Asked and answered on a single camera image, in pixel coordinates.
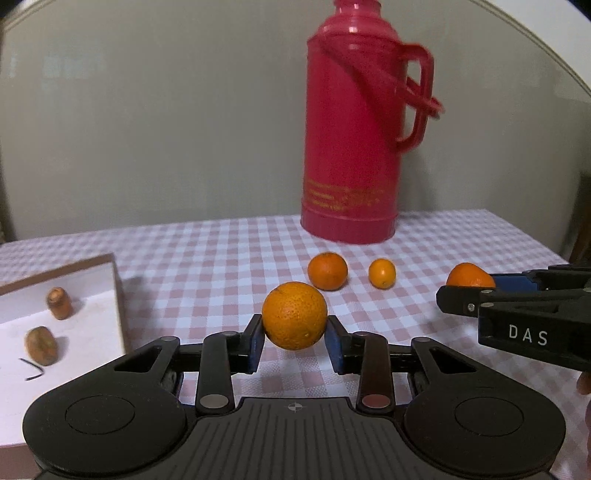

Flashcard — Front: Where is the person's right hand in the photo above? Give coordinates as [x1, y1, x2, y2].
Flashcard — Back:
[576, 369, 591, 444]

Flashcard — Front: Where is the white box with brown rim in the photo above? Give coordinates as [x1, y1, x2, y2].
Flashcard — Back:
[0, 253, 126, 462]

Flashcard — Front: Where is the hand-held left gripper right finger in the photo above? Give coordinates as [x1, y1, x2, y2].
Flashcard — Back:
[324, 316, 478, 418]

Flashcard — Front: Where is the dark wooden furniture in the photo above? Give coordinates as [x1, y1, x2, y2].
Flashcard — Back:
[566, 173, 591, 261]

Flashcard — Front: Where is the small oval kumquat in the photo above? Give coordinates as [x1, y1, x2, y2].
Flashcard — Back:
[368, 258, 397, 289]

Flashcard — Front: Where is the pink checkered tablecloth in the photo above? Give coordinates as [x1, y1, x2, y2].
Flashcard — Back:
[0, 209, 591, 480]

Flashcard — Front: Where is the orange mandarin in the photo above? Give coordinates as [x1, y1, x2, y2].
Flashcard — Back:
[307, 252, 348, 291]
[262, 281, 329, 350]
[446, 263, 496, 289]

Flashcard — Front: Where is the black hex key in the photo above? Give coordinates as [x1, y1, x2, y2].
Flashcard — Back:
[19, 357, 46, 382]

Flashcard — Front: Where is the red thermos flask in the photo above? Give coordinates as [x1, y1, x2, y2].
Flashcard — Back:
[300, 0, 445, 245]

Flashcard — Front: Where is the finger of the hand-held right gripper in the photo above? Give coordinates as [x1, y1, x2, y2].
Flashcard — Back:
[488, 265, 591, 292]
[436, 285, 591, 319]

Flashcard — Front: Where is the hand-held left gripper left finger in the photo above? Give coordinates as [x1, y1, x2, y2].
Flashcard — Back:
[113, 314, 265, 416]

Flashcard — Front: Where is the brown oval fruit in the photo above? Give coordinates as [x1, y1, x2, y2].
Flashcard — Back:
[25, 326, 59, 365]
[46, 287, 74, 320]

